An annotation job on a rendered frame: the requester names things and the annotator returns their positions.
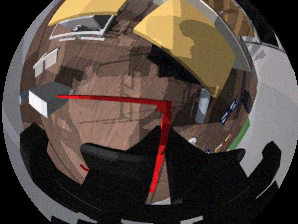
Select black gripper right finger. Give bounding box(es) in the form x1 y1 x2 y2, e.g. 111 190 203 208
165 127 246 205

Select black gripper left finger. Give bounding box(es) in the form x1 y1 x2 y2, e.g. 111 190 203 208
80 125 161 204

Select red glasses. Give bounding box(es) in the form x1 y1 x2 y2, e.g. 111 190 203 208
57 95 172 193

